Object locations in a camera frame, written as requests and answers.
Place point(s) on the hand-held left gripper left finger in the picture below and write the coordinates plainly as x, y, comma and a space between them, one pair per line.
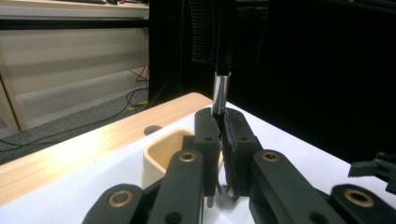
207, 133

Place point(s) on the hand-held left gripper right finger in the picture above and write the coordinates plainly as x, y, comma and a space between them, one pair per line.
239, 140

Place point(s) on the thick black makeup brush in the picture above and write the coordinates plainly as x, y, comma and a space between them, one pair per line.
221, 90

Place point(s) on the beige square cup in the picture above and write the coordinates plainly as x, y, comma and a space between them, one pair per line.
162, 152

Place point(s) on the small yellow floor object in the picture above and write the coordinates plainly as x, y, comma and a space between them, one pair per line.
138, 105

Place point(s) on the black curtain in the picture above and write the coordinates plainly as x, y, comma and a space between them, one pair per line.
311, 77

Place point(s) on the wooden table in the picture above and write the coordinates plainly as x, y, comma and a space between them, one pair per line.
93, 140

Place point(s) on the white table mat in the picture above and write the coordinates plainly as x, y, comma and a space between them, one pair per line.
93, 186

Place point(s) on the black horizontal bar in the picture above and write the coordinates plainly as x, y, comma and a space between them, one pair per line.
62, 24

